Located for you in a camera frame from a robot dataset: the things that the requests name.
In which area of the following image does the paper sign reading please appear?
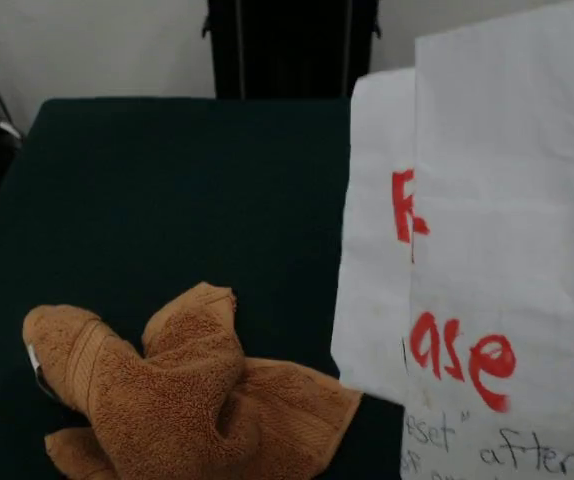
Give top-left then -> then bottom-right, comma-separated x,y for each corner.
330,0 -> 574,480

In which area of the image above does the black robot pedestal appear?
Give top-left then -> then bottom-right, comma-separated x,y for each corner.
200,0 -> 382,99

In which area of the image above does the dark green table cloth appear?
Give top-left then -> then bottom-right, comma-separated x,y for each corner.
0,97 -> 411,480

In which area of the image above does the orange terry towel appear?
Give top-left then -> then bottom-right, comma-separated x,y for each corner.
21,281 -> 365,480

